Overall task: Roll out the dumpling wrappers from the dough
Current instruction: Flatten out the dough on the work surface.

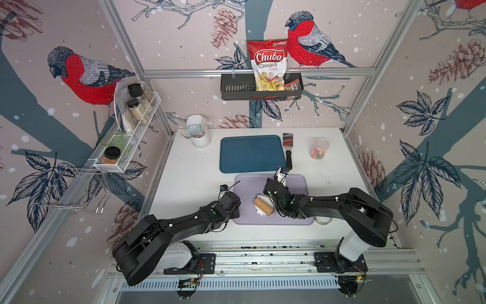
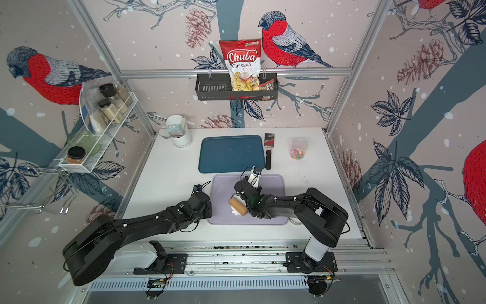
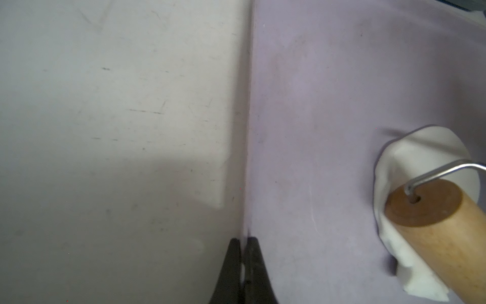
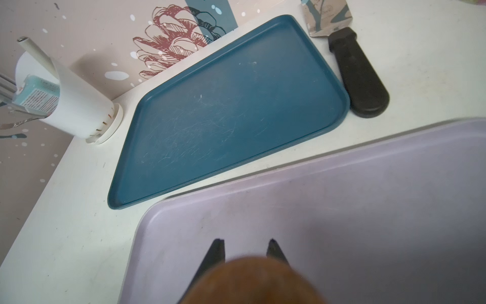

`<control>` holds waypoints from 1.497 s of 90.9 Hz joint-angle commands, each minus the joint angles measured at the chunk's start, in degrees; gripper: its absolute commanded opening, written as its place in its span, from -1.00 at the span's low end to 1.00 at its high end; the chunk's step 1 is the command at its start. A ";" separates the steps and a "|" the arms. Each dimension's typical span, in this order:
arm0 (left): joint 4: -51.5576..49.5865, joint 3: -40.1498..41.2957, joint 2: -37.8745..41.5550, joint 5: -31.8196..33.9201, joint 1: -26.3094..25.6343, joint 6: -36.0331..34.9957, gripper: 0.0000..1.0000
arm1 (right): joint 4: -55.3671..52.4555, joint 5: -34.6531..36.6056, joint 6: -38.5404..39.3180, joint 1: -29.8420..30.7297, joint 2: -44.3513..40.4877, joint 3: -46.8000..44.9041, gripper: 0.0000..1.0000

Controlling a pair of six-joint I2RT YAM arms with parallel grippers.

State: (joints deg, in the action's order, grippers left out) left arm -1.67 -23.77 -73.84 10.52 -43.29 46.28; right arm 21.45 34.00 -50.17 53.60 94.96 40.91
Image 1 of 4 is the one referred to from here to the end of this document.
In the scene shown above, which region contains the wooden rolling pin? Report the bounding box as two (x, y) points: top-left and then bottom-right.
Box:
(254, 195), (274, 216)

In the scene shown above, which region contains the lilac silicone mat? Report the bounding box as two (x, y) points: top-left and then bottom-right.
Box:
(234, 174), (313, 225)

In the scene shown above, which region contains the white dough lump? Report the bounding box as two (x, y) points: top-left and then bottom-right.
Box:
(256, 206), (266, 216)

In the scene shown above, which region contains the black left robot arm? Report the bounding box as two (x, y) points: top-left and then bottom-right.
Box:
(112, 191), (240, 286)

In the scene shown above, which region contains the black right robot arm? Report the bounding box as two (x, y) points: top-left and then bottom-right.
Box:
(263, 167), (394, 248)

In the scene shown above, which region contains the clear cup with candies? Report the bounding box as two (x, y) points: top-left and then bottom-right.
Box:
(309, 138), (329, 160)

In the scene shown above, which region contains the teal plastic tray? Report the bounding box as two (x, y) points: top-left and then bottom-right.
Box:
(220, 135), (286, 174)

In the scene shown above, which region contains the small dark snack packet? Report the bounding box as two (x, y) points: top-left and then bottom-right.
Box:
(284, 79), (301, 91)

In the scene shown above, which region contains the teal paper carton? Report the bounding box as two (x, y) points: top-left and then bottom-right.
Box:
(187, 120), (206, 138)

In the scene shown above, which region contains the white utensil holder cup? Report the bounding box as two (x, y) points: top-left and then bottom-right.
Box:
(182, 115), (211, 148)

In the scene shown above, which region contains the red Chuba chips bag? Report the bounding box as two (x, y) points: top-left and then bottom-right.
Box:
(247, 40), (287, 91)

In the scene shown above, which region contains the short brown powder jar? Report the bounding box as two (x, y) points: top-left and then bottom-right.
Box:
(101, 146), (122, 165)

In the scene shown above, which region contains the black lid spice jar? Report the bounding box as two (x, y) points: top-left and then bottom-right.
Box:
(127, 99), (149, 124)
(128, 83), (153, 113)

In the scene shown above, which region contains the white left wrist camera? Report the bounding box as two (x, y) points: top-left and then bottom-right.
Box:
(220, 184), (229, 193)

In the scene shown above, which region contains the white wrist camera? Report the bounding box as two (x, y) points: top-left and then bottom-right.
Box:
(220, 184), (229, 193)
(273, 167), (289, 186)

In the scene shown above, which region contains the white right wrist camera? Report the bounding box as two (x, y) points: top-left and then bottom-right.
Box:
(273, 167), (289, 186)

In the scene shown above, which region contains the metal ring cutter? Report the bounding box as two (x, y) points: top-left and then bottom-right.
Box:
(314, 217), (332, 225)

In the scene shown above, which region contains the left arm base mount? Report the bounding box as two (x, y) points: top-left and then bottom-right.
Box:
(151, 240), (216, 299)

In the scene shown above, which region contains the black wire wall basket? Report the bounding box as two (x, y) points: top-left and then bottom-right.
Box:
(220, 73), (304, 101)

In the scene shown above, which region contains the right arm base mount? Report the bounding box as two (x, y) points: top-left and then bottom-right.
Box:
(313, 239), (368, 296)

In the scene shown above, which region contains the clear acrylic wall shelf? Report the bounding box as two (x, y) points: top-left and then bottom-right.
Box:
(94, 77), (161, 173)

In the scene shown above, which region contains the wire wall rack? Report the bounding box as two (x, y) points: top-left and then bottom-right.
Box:
(34, 168), (111, 215)

